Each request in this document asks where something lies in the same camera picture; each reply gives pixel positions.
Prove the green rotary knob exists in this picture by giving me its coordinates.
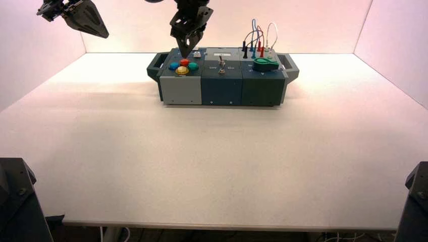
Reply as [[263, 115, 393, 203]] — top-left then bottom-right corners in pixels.
[[251, 57, 280, 72]]

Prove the blue banana plug cable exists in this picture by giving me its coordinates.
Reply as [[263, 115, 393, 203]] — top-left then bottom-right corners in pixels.
[[249, 18, 259, 60]]

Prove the white cable under table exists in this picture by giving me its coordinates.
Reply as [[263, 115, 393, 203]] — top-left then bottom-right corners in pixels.
[[319, 232, 397, 242], [99, 227, 132, 242]]

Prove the green and grey control box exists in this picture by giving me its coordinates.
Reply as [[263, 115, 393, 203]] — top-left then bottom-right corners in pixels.
[[146, 47, 300, 107]]

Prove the red banana plug cable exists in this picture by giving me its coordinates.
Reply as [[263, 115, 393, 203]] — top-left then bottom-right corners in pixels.
[[255, 25, 266, 58]]

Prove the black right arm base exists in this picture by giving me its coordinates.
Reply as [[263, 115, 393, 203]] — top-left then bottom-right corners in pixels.
[[394, 161, 428, 242]]

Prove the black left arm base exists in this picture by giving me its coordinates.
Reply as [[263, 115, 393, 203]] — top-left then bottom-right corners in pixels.
[[0, 157, 65, 242]]

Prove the white banana plug cable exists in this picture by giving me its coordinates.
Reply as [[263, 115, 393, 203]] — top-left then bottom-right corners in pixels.
[[265, 22, 279, 59]]

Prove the black banana plug cable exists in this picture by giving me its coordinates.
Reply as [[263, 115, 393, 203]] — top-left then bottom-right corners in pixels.
[[242, 31, 257, 59]]

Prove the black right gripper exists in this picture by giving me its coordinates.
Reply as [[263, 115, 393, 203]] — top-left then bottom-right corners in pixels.
[[169, 6, 214, 59]]

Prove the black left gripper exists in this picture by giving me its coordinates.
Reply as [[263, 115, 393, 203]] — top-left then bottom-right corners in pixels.
[[36, 0, 110, 39]]

